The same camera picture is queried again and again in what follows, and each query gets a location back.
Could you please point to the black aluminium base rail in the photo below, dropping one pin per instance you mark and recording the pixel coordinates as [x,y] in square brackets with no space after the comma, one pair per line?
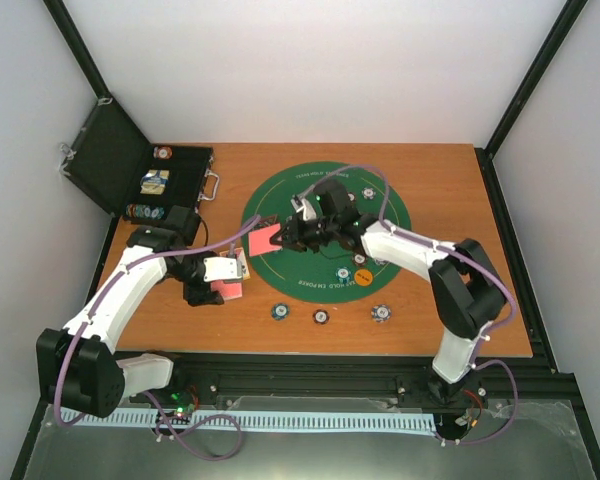
[218,377]

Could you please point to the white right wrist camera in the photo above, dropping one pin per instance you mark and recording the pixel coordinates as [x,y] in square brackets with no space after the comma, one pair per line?
[303,208]

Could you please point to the playing card box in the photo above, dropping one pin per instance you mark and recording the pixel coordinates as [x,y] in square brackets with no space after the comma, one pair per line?
[239,254]

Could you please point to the orange chip in case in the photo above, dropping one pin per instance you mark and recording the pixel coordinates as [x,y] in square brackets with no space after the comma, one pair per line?
[162,152]

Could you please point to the chip row in case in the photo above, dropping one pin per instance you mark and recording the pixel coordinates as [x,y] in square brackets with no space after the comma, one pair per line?
[144,211]

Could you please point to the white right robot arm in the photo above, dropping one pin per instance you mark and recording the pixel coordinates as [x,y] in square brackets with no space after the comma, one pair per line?
[468,293]

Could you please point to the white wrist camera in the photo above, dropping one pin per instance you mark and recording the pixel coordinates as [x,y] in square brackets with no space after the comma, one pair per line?
[226,269]
[303,208]

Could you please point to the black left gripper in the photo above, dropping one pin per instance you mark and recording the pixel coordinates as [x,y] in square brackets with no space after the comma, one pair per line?
[201,296]

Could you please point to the blue card box in case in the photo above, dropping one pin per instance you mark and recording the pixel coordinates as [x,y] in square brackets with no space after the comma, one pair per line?
[154,182]

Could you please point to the white purple chip stack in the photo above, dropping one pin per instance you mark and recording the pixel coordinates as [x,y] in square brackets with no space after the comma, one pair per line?
[381,313]

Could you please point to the red backed playing card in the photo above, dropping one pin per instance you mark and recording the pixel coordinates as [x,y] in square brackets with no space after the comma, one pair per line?
[259,241]

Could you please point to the orange big blind button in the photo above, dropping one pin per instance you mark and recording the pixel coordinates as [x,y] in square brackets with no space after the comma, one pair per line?
[363,277]

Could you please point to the light blue cable duct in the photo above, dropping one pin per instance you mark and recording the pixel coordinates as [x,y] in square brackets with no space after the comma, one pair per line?
[286,422]

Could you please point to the black poker case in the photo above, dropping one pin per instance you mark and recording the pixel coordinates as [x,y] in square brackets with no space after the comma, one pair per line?
[110,155]

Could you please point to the round green poker mat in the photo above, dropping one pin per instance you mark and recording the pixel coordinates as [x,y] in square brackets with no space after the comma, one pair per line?
[308,276]

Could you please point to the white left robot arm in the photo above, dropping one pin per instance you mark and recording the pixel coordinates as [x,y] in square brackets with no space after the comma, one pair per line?
[77,367]

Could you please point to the blue poker chip stack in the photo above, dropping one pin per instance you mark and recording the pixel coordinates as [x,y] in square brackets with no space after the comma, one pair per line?
[280,311]

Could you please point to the red playing card deck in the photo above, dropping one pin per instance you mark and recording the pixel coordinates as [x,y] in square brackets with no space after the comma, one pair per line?
[228,291]

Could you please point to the triangular dealer button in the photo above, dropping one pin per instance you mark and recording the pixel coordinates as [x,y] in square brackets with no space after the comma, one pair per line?
[267,221]

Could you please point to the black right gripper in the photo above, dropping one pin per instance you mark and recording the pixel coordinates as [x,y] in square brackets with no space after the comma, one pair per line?
[295,236]

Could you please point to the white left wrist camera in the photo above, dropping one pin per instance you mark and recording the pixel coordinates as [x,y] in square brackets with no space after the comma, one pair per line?
[226,269]

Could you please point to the dark red chip stack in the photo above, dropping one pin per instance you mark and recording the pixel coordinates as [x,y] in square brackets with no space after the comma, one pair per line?
[321,317]

